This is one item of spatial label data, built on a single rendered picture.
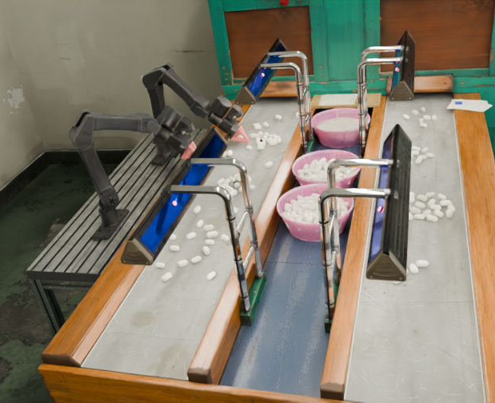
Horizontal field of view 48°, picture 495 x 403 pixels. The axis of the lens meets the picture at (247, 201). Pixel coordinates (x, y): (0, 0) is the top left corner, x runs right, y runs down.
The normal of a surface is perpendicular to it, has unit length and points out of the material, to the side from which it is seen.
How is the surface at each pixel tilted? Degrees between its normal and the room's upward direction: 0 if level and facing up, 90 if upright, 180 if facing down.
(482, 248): 0
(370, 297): 0
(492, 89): 88
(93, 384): 90
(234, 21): 90
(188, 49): 90
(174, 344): 0
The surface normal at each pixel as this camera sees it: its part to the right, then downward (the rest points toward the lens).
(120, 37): -0.22, 0.52
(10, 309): -0.13, -0.85
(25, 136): 0.95, 0.05
